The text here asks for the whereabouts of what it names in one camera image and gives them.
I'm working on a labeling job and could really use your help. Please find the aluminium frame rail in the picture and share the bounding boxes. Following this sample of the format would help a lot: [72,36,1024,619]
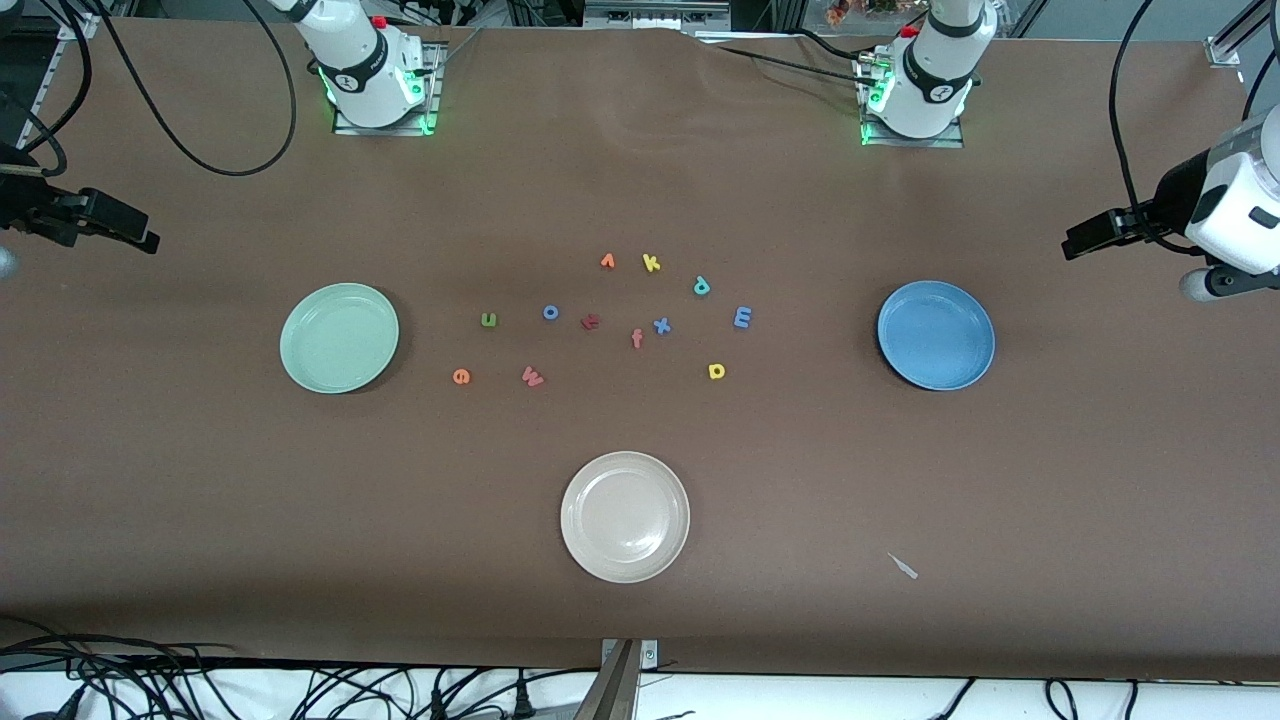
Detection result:
[1205,0,1280,69]
[30,15,101,126]

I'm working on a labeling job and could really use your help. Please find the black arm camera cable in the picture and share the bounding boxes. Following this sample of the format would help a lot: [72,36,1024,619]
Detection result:
[1108,0,1280,249]
[0,0,300,179]

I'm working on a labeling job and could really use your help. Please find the black base cable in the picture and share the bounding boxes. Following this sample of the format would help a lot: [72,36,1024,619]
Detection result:
[715,44,873,83]
[790,28,871,65]

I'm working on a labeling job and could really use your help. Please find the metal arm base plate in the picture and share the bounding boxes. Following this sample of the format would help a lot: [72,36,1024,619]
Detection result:
[332,42,443,137]
[858,48,967,150]

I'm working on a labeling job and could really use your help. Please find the green plate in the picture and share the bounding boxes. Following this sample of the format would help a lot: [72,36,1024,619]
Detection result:
[279,282,401,395]

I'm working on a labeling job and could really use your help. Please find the metal camera post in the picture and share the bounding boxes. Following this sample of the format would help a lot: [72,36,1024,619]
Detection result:
[575,638,661,720]

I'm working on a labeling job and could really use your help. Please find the blue plate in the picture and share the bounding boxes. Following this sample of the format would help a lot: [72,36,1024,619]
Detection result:
[876,279,997,392]

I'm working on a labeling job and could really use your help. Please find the brown table cover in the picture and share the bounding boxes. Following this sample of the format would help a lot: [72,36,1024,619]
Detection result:
[0,15,1280,683]

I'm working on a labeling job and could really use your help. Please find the orange flowers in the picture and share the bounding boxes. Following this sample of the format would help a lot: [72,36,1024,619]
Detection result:
[824,0,901,27]

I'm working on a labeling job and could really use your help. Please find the grey base cable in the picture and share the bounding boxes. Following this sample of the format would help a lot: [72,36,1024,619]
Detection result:
[436,27,485,73]

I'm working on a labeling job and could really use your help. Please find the grey power strip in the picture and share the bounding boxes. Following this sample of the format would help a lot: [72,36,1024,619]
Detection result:
[583,0,733,33]

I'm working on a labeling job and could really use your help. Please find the beige plate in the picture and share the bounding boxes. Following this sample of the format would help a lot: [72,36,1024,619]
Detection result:
[559,451,692,585]

